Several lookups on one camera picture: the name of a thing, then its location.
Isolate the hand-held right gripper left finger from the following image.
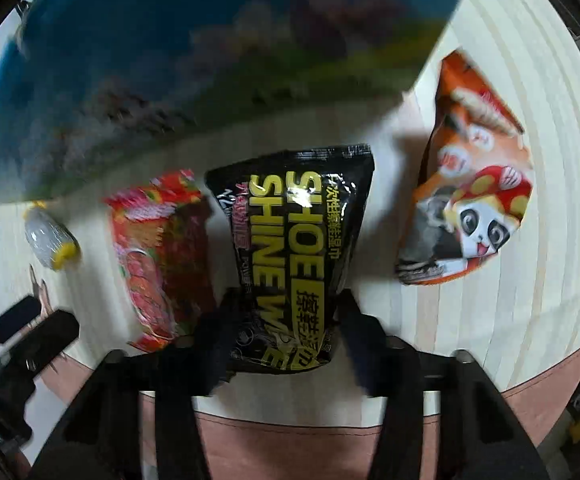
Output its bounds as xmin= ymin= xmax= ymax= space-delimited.
xmin=29 ymin=287 xmax=252 ymax=480

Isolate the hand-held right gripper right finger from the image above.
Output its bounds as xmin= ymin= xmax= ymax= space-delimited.
xmin=334 ymin=287 xmax=551 ymax=480

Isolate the red snack packet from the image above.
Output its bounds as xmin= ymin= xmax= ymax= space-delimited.
xmin=102 ymin=169 xmax=217 ymax=353

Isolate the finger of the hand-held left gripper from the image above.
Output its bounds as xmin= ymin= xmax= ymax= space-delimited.
xmin=0 ymin=309 xmax=81 ymax=378
xmin=0 ymin=295 xmax=42 ymax=348

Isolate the small grey yellow-capped bottle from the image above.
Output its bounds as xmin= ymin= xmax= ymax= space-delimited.
xmin=24 ymin=201 xmax=81 ymax=272

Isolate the blue printed cardboard box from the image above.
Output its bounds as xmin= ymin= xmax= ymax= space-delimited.
xmin=0 ymin=0 xmax=480 ymax=209

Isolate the orange panda snack packet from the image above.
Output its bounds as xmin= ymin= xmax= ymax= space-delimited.
xmin=395 ymin=49 xmax=535 ymax=287

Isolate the black yellow wipes packet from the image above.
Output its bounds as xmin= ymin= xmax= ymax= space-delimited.
xmin=205 ymin=144 xmax=375 ymax=375

